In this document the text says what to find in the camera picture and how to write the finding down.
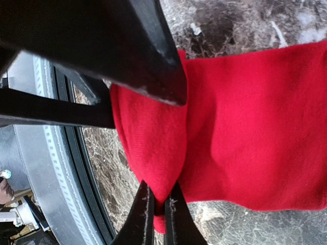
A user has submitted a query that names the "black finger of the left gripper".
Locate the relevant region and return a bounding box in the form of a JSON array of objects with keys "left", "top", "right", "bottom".
[
  {"left": 1, "top": 64, "right": 115, "bottom": 129},
  {"left": 1, "top": 1, "right": 187, "bottom": 106}
]

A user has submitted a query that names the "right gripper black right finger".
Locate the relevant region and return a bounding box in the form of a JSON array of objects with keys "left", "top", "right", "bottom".
[{"left": 164, "top": 183, "right": 207, "bottom": 245}]

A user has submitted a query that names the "black front rail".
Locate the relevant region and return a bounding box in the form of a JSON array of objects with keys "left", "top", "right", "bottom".
[{"left": 53, "top": 64, "right": 115, "bottom": 244}]

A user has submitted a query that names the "white slotted cable duct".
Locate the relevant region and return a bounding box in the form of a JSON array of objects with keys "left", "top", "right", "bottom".
[{"left": 33, "top": 56, "right": 103, "bottom": 244}]

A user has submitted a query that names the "red santa sock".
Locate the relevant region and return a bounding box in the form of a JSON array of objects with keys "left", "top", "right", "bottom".
[{"left": 110, "top": 41, "right": 326, "bottom": 233}]

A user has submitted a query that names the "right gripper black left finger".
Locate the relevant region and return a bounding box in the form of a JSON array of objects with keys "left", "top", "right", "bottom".
[{"left": 111, "top": 181, "right": 155, "bottom": 245}]

